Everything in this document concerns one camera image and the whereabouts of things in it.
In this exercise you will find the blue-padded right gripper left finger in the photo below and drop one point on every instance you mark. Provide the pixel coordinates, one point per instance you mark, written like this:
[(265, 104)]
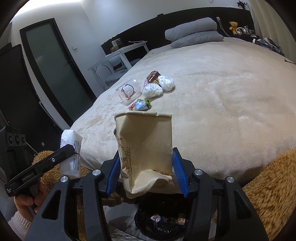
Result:
[(57, 219)]

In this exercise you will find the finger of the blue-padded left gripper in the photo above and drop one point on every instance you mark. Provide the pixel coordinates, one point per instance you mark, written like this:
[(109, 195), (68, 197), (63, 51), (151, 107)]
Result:
[(40, 166)]

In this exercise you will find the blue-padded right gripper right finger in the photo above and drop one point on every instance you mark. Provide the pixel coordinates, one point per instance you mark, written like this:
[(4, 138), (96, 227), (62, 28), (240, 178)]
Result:
[(236, 216)]

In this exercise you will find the white blue printed packet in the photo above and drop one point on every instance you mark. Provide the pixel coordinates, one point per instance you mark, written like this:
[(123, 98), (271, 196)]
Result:
[(71, 143)]

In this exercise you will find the brown paper bag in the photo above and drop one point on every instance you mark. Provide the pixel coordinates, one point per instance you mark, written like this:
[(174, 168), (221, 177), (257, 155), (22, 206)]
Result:
[(145, 151)]

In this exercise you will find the colourful snack wrapper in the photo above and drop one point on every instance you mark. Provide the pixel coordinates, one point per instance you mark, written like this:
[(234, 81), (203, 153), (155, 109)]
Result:
[(140, 105)]

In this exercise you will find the clear plastic cup red print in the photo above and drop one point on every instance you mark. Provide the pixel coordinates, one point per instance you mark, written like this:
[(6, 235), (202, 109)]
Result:
[(129, 91)]

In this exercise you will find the brown chocolate snack box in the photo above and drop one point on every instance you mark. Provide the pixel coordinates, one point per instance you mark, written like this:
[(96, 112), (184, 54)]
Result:
[(153, 77)]

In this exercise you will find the left cream knit sleeve forearm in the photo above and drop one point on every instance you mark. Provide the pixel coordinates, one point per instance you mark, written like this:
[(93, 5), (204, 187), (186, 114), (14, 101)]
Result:
[(19, 225)]

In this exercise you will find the black-lined trash bin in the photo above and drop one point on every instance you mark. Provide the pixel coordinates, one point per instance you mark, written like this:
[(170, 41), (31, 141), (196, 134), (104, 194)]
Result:
[(161, 221)]

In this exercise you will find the left hand bare skin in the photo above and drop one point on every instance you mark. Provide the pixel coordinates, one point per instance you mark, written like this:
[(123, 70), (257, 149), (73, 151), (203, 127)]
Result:
[(23, 202)]

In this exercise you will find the black cabinet with speakers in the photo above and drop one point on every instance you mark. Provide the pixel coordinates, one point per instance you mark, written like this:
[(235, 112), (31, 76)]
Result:
[(21, 107)]

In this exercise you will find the brown fluffy rug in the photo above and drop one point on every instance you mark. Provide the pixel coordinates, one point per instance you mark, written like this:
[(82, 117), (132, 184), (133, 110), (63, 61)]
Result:
[(272, 194)]

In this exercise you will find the dark frosted glass door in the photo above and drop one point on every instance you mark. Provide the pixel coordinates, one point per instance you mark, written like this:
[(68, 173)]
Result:
[(56, 70)]

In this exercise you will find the beige plush bed blanket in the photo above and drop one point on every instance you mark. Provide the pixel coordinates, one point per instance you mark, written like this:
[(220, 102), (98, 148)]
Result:
[(233, 107)]

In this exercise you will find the grey cushioned metal chair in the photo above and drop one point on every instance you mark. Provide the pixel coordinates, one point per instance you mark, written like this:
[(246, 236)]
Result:
[(111, 71)]

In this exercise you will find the white metal side table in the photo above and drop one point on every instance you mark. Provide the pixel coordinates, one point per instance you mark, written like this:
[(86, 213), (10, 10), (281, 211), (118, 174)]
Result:
[(121, 52)]

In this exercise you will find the small box on headboard shelf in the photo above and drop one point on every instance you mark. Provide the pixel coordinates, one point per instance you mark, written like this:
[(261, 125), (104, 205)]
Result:
[(116, 44)]

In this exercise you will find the lower grey pillow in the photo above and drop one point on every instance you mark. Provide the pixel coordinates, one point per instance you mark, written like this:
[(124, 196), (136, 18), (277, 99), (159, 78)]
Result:
[(197, 38)]

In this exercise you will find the grey pillow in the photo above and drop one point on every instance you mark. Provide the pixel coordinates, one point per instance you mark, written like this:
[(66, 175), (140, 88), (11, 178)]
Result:
[(182, 30), (197, 38)]

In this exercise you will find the pile of clothes by bed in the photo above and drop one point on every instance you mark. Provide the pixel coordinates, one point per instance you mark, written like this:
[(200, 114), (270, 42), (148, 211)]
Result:
[(269, 44)]

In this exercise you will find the cluttered dark nightstand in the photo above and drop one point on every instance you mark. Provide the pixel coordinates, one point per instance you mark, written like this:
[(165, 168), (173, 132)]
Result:
[(245, 34)]

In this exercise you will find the small brown teddy bear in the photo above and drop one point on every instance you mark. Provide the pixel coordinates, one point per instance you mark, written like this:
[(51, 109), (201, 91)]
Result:
[(233, 28)]

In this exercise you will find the upper grey pillow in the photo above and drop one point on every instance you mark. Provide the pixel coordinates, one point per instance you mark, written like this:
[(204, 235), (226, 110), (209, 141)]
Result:
[(182, 30)]

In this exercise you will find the black headboard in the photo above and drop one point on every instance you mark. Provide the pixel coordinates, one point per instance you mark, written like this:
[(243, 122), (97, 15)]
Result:
[(153, 30)]

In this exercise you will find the cream window curtain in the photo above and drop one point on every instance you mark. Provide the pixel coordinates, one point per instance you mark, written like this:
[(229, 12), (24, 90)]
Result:
[(268, 23)]

